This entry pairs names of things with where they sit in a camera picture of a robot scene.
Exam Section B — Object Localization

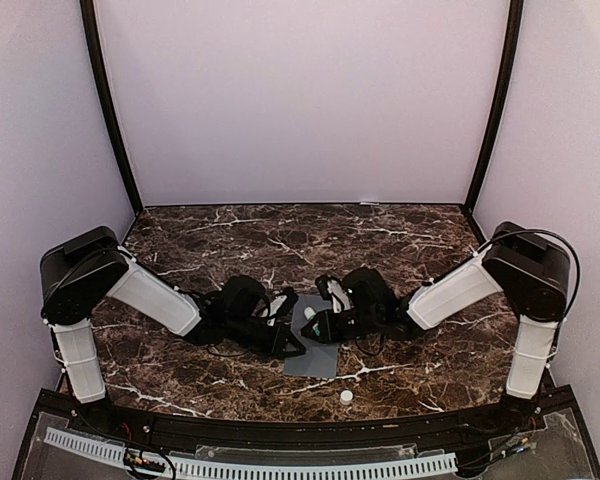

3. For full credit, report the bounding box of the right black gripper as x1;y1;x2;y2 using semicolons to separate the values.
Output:
302;307;381;343

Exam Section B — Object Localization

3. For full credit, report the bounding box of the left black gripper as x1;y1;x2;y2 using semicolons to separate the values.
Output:
225;315;306;359

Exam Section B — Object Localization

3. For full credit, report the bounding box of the green white glue stick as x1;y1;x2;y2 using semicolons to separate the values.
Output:
301;307;321;341

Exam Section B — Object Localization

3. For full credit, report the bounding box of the grey envelope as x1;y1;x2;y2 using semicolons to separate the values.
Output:
283;294;339;379

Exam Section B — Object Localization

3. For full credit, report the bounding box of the white glue stick cap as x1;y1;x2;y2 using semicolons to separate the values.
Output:
339;390;354;405

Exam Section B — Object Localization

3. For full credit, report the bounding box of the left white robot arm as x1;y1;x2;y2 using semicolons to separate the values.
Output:
39;226;306;436

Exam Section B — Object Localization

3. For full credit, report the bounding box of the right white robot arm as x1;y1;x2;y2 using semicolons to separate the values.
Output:
300;222;582;434

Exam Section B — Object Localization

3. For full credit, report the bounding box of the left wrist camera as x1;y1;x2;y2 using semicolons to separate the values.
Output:
261;287;298;326

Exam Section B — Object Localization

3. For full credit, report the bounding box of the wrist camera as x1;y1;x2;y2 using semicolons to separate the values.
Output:
315;275;353;313
261;287;298;326

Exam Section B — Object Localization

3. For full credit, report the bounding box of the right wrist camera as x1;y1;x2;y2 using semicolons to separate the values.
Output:
315;275;353;313

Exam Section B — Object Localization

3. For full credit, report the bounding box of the white slotted cable duct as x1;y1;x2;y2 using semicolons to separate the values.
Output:
44;427;457;479

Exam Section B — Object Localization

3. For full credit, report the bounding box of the black front rail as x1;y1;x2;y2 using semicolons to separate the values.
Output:
69;404;534;451

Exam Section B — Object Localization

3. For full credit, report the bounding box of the right black frame post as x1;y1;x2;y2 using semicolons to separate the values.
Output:
463;0;524;217

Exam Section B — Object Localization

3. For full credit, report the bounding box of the black frame post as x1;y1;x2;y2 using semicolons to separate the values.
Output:
79;0;144;217
463;0;524;217

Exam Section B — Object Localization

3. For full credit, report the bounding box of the left black frame post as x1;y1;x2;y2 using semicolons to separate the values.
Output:
79;0;144;217

